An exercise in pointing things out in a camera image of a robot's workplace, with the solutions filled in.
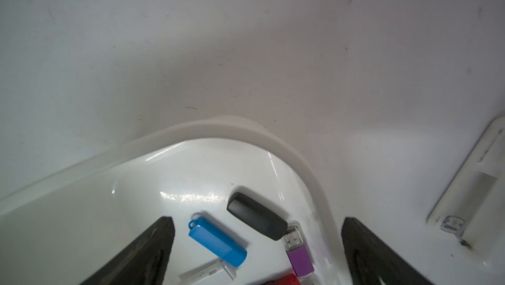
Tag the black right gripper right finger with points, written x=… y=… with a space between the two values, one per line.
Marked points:
x=371 y=261

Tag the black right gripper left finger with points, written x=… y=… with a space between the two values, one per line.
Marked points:
x=143 y=261

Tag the blue usb flash drive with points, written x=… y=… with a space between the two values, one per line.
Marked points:
x=216 y=241

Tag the white usb drive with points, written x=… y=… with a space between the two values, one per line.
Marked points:
x=217 y=273

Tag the purple metal plug usb drive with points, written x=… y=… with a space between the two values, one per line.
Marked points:
x=297 y=252

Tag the red black usb drive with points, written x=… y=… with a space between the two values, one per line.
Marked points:
x=289 y=279

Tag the white plastic storage box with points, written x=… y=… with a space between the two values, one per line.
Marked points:
x=64 y=228

